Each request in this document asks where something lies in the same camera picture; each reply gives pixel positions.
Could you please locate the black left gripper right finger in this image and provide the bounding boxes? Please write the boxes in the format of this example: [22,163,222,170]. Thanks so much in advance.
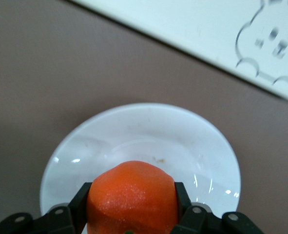
[173,181,222,234]

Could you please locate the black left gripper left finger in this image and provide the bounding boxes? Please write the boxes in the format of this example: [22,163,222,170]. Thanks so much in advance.
[42,182,93,234]

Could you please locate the orange fruit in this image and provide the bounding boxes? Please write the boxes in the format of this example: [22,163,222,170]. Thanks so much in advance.
[86,160,179,234]

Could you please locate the white round plate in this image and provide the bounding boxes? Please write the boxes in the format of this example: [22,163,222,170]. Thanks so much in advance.
[39,102,241,221]

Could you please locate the cream tray with bear print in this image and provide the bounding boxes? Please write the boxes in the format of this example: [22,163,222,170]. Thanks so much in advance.
[70,0,288,104]

